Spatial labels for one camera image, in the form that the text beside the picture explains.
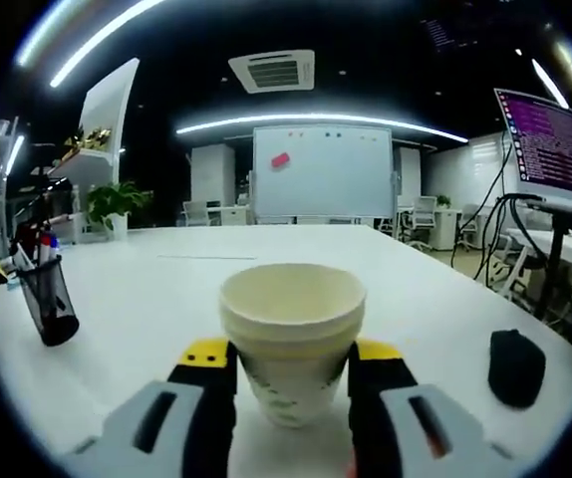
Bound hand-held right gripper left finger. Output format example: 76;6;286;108
64;337;240;478

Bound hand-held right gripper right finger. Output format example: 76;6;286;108
346;339;516;478

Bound black mesh pen holder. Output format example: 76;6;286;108
15;254;81;348

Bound white printed paper cup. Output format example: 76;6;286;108
218;262;369;330
221;311;366;345
225;328;362;429

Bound large rolling whiteboard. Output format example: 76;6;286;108
251;123;396;220

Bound black tripod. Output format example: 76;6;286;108
31;183;58;235

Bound short straight ceiling light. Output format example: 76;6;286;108
531;58;570;109
5;134;26;175

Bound small black object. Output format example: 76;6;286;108
487;329;548;409

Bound green potted plant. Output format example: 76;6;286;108
85;181;155;243

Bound gold ornaments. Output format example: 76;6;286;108
64;126;114;150

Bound white office chair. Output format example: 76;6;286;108
181;199;212;228
403;195;439;250
457;203;484;253

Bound white curved display shelf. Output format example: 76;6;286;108
46;57;142;200

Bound white standing desk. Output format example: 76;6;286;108
507;198;572;350

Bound long curved ceiling light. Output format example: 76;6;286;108
174;113;470;144
49;0;167;90

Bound open laptop purple screen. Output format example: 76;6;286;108
493;88;572;215

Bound ceiling air conditioner vent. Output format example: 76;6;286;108
227;48;316;95

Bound hanging dark display screen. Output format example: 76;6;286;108
420;17;496;51

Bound black cable bundle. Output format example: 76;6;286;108
449;193;541;300

